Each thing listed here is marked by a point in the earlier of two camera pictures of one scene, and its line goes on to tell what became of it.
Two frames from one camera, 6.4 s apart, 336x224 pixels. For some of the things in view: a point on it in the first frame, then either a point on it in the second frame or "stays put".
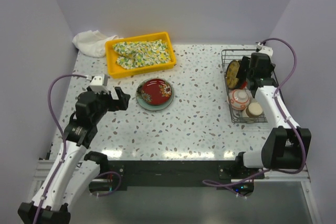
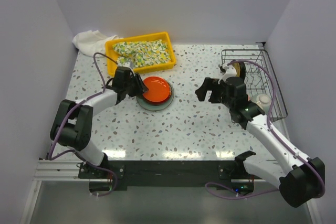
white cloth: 92,43 stays put
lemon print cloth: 133,54 stays put
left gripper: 121,104 → 140,87
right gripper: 244,65 → 209,84
